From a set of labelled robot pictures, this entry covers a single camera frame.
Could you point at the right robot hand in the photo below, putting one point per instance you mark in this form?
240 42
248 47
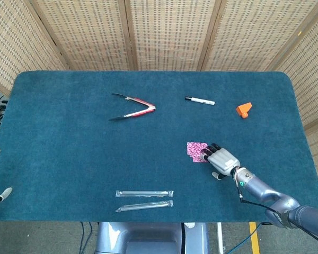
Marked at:
222 158

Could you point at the pink patterned square packet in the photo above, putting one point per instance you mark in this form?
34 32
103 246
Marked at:
194 148
197 159

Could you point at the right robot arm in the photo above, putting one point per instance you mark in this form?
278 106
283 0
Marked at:
265 193

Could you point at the orange plastic block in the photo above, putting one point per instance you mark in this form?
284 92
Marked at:
243 108

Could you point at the white marker with black cap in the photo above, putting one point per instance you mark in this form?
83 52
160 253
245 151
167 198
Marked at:
201 100

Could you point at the clear plastic wrapped straw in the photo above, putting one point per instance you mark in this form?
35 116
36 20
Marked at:
144 193
144 206

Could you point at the grey robot torso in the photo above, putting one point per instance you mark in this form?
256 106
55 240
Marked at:
148 238

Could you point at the blue felt table cover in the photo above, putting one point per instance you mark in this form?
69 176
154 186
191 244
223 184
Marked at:
69 158

